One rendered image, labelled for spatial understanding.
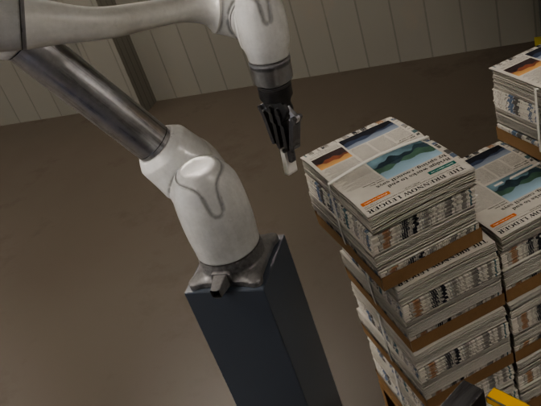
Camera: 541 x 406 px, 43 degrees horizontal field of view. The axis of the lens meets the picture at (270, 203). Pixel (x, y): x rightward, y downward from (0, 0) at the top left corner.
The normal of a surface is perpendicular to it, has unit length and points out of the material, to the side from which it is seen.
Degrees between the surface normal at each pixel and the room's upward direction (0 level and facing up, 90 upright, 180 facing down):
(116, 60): 90
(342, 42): 90
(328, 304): 0
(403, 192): 2
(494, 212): 1
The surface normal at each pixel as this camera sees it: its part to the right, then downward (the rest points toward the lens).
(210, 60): -0.25, 0.58
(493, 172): -0.27, -0.79
